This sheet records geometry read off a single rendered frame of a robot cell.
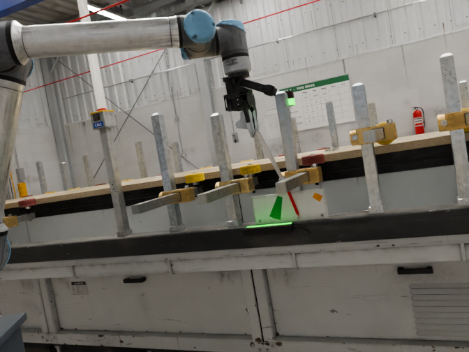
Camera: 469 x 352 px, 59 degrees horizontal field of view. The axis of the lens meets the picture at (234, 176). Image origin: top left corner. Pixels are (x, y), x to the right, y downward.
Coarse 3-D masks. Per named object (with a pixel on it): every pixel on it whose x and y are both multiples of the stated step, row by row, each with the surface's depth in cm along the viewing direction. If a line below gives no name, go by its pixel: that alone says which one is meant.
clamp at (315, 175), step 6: (306, 168) 139; (312, 168) 137; (318, 168) 137; (282, 174) 142; (288, 174) 140; (294, 174) 139; (312, 174) 137; (318, 174) 136; (312, 180) 137; (318, 180) 136
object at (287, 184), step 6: (300, 174) 132; (306, 174) 136; (282, 180) 120; (288, 180) 118; (294, 180) 122; (300, 180) 128; (306, 180) 135; (276, 186) 116; (282, 186) 115; (288, 186) 117; (294, 186) 122; (276, 192) 116; (282, 192) 115
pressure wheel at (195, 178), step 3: (189, 174) 174; (192, 174) 169; (195, 174) 169; (198, 174) 170; (201, 174) 171; (186, 177) 171; (189, 177) 170; (192, 177) 169; (195, 177) 169; (198, 177) 170; (201, 177) 170; (186, 180) 171; (189, 180) 170; (192, 180) 169; (195, 180) 169; (198, 180) 170; (201, 180) 170; (195, 183) 172; (198, 183) 173; (195, 186) 173
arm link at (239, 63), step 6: (228, 60) 134; (234, 60) 133; (240, 60) 133; (246, 60) 134; (228, 66) 134; (234, 66) 133; (240, 66) 133; (246, 66) 134; (228, 72) 135; (234, 72) 135
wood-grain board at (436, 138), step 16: (400, 144) 144; (416, 144) 142; (432, 144) 140; (256, 160) 243; (336, 160) 153; (160, 176) 252; (176, 176) 197; (208, 176) 175; (64, 192) 258; (80, 192) 205; (96, 192) 201
